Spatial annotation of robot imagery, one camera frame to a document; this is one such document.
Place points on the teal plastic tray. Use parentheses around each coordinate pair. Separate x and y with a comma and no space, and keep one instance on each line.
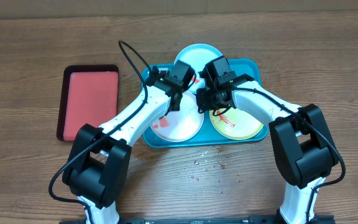
(208,135)

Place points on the light blue plate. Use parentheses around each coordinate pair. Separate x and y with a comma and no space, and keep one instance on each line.
(197,56)

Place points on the white plate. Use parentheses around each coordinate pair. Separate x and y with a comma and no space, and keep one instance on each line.
(182,125)

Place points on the yellow green plate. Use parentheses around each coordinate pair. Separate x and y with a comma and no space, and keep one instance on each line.
(236,124)

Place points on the dark red rectangular tray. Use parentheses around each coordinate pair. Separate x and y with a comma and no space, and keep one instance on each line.
(89,95)

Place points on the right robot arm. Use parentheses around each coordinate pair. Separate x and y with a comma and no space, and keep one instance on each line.
(302,143)

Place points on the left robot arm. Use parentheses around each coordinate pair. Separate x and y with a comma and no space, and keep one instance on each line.
(97,166)

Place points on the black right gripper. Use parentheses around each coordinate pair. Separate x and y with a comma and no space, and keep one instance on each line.
(204,96)

